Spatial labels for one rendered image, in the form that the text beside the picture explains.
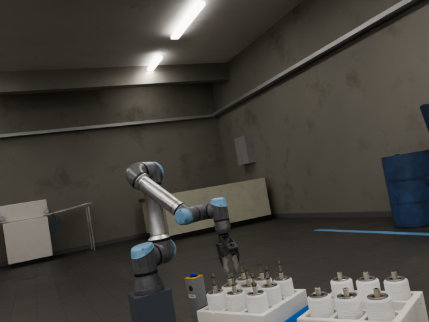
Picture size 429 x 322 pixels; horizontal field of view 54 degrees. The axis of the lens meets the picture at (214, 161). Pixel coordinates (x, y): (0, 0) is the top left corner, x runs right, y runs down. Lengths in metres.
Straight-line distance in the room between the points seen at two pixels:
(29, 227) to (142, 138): 2.92
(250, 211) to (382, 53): 3.63
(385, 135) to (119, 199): 5.42
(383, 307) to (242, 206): 6.12
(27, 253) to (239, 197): 3.76
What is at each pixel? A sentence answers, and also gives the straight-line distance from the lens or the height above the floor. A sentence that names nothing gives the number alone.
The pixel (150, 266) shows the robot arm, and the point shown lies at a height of 0.43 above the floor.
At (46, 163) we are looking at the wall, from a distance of 8.83.
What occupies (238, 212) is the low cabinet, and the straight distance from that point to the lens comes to 7.64.
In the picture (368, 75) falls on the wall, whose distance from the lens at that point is 5.87.
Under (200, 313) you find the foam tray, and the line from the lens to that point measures 2.15.
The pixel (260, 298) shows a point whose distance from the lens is 1.96.
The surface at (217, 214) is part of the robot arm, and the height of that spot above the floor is 0.62.
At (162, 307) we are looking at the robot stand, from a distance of 2.16.
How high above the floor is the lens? 0.75
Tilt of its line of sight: 4 degrees up
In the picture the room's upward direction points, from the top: 10 degrees counter-clockwise
